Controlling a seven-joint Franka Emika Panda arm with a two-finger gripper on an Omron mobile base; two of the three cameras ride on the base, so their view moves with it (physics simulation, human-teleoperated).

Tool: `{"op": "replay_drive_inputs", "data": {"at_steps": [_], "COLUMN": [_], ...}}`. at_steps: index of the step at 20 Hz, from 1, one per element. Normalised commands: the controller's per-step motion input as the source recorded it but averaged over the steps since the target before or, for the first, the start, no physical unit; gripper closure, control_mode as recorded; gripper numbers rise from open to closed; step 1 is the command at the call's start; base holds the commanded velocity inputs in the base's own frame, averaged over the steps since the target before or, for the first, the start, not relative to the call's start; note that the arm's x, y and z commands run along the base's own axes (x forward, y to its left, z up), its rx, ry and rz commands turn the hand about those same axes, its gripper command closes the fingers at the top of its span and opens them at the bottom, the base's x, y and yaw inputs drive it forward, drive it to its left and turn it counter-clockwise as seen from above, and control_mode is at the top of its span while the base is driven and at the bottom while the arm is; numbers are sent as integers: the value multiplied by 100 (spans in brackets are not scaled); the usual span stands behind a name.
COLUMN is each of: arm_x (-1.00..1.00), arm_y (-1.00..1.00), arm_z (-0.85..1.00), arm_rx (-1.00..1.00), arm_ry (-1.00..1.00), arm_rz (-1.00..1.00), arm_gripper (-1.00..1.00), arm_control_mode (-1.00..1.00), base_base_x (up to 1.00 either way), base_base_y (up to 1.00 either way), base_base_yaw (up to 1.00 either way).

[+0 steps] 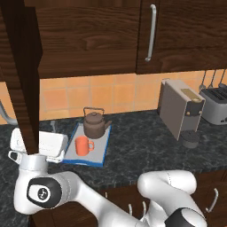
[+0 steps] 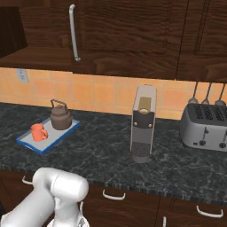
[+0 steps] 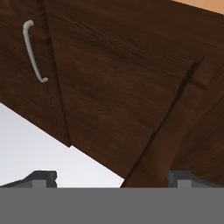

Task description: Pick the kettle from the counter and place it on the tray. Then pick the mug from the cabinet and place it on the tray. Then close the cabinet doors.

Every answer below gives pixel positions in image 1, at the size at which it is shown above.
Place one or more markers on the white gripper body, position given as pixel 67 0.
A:
pixel 51 143

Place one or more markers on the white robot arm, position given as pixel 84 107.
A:
pixel 85 193

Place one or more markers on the orange mug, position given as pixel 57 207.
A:
pixel 82 146

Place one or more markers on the brown kettle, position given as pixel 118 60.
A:
pixel 94 125

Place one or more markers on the grey tray with blue rim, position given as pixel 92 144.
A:
pixel 99 150

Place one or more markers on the dark wood base cabinet front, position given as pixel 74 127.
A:
pixel 74 215

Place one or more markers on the open dark wood cabinet door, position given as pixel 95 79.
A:
pixel 20 65

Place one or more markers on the dark wood base cabinet door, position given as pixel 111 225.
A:
pixel 220 204

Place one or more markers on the small grey sink fitting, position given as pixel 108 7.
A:
pixel 53 126

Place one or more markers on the grey curved tap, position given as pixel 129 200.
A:
pixel 6 115

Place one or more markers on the grey coffee machine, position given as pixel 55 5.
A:
pixel 177 109

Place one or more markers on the hanging silver utensil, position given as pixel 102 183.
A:
pixel 223 81
pixel 211 80
pixel 202 84

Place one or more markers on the silver toaster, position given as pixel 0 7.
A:
pixel 214 106

